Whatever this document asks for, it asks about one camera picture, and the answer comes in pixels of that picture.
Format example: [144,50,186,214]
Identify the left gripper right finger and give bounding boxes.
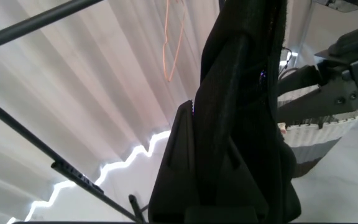
[209,136,270,223]

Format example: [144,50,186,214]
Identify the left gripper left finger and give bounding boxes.
[147,100,199,223]

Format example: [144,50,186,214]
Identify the black garment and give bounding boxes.
[193,0,302,223]

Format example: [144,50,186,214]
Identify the white laundry basket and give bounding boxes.
[277,46,358,178]

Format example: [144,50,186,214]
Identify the pink clothes hanger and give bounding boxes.
[162,0,186,83]

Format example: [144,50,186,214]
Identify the black clothes rack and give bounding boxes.
[0,0,149,223]

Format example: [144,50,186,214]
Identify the white curtain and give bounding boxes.
[0,0,313,223]

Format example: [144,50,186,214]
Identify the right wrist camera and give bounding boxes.
[312,0,358,68]

